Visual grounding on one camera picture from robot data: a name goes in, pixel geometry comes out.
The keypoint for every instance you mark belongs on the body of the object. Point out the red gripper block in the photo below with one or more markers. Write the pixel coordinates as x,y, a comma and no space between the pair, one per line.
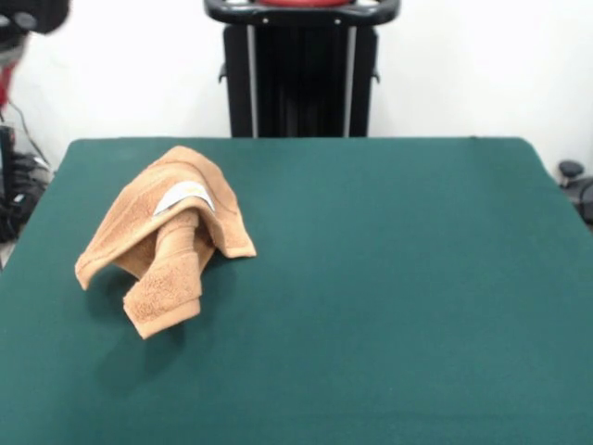
5,83

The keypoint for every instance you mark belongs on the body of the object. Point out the tan terry towel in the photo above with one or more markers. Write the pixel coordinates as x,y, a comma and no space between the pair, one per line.
176,222

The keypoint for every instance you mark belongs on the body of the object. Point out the black equipment stack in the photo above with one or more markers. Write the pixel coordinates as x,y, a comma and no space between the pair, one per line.
9,185

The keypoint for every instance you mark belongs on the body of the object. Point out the dark green table cloth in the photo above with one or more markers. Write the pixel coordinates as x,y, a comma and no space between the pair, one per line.
370,301

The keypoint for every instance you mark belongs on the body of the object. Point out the black office chair base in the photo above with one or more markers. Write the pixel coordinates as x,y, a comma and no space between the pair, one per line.
574,181

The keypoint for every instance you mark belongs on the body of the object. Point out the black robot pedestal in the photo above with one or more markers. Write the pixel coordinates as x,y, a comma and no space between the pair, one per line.
301,83

